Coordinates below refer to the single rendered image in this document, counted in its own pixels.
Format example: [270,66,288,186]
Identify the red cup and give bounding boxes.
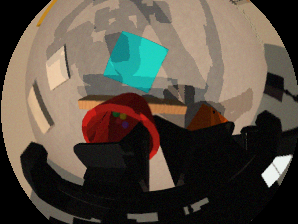
[81,92,160,160]

